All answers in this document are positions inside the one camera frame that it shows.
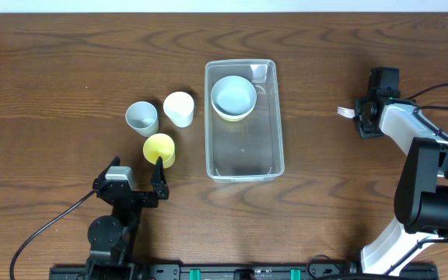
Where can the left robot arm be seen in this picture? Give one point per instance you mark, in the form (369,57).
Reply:
(112,237)

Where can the yellow bowl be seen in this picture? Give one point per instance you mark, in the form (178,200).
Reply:
(232,118)

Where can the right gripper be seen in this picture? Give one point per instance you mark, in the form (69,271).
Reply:
(364,117)

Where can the grey bowl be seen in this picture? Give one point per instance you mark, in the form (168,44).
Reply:
(233,95)

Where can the white plastic fork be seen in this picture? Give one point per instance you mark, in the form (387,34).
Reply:
(346,112)

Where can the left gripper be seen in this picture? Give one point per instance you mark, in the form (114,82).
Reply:
(138,197)

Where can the yellow cup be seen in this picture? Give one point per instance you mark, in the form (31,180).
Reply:
(160,145)

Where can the white cup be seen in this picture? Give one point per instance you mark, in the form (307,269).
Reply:
(179,108)

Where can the grey cup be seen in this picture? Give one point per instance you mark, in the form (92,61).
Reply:
(143,118)

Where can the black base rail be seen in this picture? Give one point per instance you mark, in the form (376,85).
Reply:
(315,270)

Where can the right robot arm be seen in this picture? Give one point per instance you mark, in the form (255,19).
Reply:
(421,198)

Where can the clear plastic container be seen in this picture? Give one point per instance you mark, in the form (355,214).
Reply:
(250,149)

